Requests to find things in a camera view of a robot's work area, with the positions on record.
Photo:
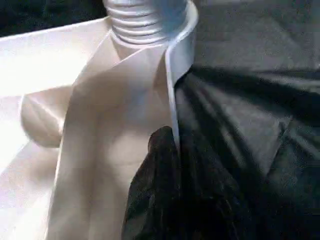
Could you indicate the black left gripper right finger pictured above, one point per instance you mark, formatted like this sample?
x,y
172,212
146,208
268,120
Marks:
x,y
207,200

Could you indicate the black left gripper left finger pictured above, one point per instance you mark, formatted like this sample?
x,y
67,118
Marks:
x,y
152,187

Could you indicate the white plastic table top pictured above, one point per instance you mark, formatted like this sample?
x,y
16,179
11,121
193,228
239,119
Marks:
x,y
87,112

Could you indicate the white plastic table leg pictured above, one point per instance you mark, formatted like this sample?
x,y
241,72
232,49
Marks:
x,y
140,20

